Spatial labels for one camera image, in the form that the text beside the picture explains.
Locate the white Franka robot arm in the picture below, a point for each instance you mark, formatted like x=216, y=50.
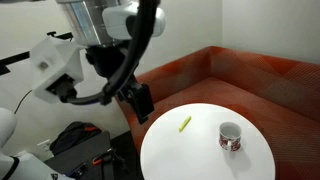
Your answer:
x=83, y=23

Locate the white wrist mount box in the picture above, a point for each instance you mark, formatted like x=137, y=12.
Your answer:
x=56, y=66

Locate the orange upholstered sofa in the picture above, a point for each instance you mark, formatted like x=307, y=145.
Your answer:
x=266, y=83

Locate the white wall outlet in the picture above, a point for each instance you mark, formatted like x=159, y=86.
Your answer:
x=44, y=145

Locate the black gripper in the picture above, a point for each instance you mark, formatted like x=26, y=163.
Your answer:
x=106, y=61

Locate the red white patterned mug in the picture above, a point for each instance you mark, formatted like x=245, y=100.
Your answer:
x=230, y=140

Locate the yellow highlighter marker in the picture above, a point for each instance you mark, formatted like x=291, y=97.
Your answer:
x=185, y=123

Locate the black backpack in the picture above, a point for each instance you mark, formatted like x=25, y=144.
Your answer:
x=73, y=135
x=83, y=151

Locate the black mounting bar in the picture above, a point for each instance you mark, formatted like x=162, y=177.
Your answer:
x=13, y=59

